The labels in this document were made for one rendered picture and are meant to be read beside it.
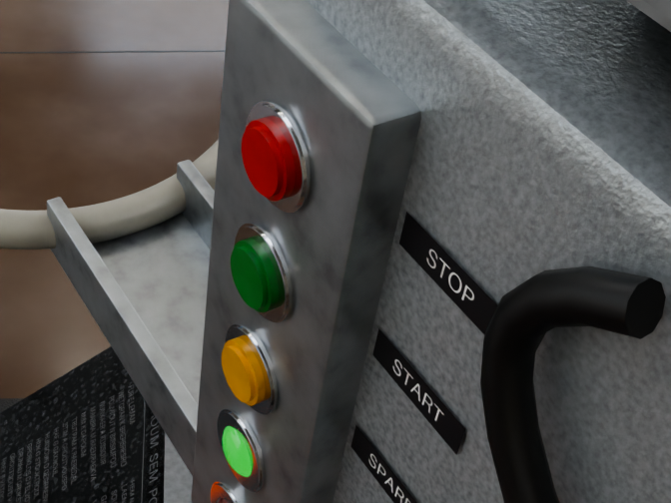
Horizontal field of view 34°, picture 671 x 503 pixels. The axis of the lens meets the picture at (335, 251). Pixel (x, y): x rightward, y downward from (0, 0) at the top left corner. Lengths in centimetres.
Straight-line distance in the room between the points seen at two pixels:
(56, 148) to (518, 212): 252
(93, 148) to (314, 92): 247
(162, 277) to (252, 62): 52
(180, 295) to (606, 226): 61
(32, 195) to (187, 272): 180
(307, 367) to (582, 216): 14
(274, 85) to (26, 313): 206
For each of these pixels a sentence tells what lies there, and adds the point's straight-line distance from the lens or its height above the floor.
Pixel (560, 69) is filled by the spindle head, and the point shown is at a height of 159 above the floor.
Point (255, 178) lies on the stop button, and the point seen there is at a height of 151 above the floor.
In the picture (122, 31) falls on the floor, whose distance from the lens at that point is 321.
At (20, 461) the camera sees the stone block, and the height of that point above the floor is 71.
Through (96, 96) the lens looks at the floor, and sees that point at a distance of 295.
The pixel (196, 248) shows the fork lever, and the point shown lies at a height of 112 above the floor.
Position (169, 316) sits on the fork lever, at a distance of 83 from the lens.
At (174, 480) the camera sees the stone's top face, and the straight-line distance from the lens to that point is 105.
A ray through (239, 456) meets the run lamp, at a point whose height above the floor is 137.
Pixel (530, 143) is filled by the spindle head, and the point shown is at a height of 157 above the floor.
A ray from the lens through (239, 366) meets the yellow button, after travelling 41.
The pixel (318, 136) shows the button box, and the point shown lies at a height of 154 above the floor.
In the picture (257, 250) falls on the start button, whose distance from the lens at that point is 37.
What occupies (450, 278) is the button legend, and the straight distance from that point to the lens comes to 31.
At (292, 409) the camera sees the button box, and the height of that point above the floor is 142.
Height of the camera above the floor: 173
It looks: 43 degrees down
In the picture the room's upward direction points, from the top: 10 degrees clockwise
